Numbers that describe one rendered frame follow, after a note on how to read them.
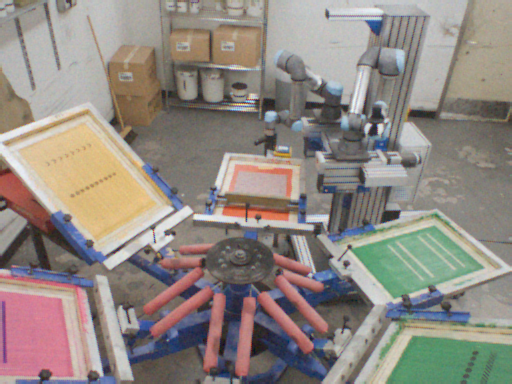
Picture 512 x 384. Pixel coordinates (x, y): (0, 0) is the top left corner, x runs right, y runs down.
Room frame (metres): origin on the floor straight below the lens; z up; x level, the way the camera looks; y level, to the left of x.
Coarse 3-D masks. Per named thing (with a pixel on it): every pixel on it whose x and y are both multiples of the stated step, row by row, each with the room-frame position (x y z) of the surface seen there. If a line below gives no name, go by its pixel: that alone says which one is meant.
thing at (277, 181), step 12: (276, 168) 2.84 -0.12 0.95; (288, 168) 2.85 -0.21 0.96; (264, 180) 2.68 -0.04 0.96; (276, 180) 2.69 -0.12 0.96; (288, 180) 2.69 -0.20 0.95; (264, 192) 2.53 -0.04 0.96; (276, 192) 2.54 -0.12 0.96; (288, 192) 2.55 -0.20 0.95; (264, 216) 2.28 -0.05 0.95; (276, 216) 2.28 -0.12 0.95; (288, 216) 2.29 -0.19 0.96
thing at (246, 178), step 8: (240, 168) 2.82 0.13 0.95; (248, 168) 2.82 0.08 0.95; (256, 168) 2.83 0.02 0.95; (232, 176) 2.71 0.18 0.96; (240, 176) 2.71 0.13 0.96; (248, 176) 2.72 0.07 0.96; (256, 176) 2.72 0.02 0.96; (232, 184) 2.61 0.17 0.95; (240, 184) 2.61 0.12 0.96; (248, 184) 2.62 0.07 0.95; (256, 184) 2.62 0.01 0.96; (248, 192) 2.53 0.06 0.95; (256, 192) 2.53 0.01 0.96; (224, 208) 2.34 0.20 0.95; (232, 208) 2.34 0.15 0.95; (240, 208) 2.35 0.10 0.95; (256, 208) 2.36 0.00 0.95; (232, 216) 2.26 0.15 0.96; (240, 216) 2.27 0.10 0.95; (248, 216) 2.27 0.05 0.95
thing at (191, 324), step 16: (192, 288) 1.63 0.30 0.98; (304, 288) 1.60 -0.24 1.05; (192, 320) 1.40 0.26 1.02; (208, 320) 1.41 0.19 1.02; (256, 320) 1.42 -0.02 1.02; (272, 320) 1.42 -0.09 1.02; (176, 336) 1.29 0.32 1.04; (272, 336) 1.36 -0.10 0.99; (288, 336) 1.34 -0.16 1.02; (224, 352) 1.24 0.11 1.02; (288, 352) 1.26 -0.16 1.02; (224, 368) 1.15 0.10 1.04
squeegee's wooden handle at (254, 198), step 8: (232, 192) 2.36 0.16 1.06; (240, 192) 2.37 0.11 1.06; (232, 200) 2.35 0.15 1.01; (240, 200) 2.35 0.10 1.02; (248, 200) 2.34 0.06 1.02; (256, 200) 2.34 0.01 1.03; (264, 200) 2.34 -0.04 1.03; (272, 200) 2.33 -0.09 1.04; (280, 200) 2.33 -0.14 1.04; (288, 200) 2.32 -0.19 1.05
